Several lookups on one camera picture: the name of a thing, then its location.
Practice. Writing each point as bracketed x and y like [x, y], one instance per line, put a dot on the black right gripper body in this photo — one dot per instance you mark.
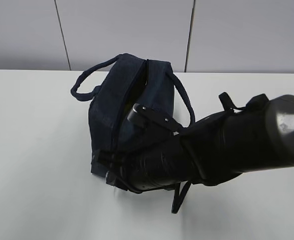
[157, 166]

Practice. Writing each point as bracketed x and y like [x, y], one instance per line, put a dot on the navy blue fabric lunch bag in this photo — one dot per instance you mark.
[113, 87]

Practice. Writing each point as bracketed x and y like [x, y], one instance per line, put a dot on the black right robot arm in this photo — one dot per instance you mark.
[211, 151]

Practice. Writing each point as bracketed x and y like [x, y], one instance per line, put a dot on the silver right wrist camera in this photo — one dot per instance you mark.
[145, 117]

